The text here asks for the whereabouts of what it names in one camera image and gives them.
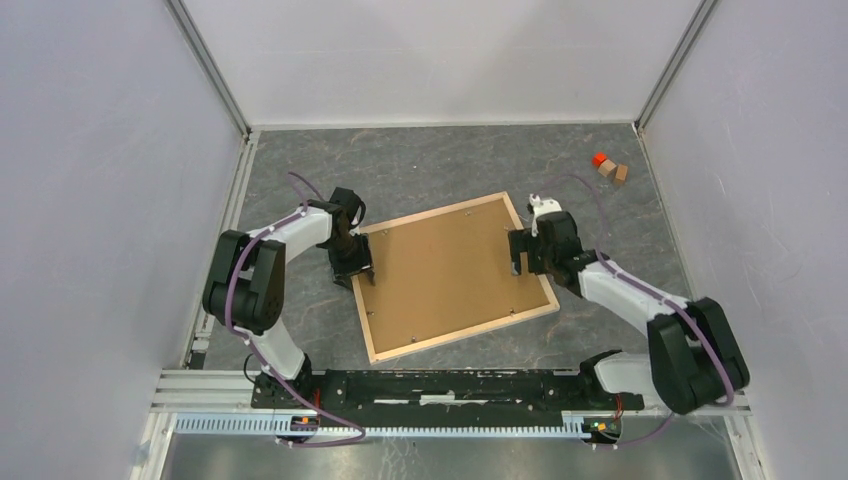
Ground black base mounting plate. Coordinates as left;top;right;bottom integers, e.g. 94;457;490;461
250;369;645;429

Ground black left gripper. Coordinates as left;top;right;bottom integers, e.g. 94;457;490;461
323;232;375;291

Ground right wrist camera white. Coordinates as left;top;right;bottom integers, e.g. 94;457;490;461
527;193;563;234

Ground small wooden cube block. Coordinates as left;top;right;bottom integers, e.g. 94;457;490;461
597;159;618;177

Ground brown cardboard backing board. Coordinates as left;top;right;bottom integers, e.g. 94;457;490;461
357;197;552;356

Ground rectangular wooden block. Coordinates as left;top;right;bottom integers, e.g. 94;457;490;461
613;164;629;186

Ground red cube block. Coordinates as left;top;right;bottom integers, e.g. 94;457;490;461
592;152;608;168

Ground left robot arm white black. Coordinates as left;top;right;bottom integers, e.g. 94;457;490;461
202;187;374;408

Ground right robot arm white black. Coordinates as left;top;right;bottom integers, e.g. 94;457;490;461
507;211;751;415

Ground light wooden picture frame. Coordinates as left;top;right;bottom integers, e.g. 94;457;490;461
349;191;561;366

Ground aluminium rail with comb strip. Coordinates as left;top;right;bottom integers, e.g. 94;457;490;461
148;370;753;439

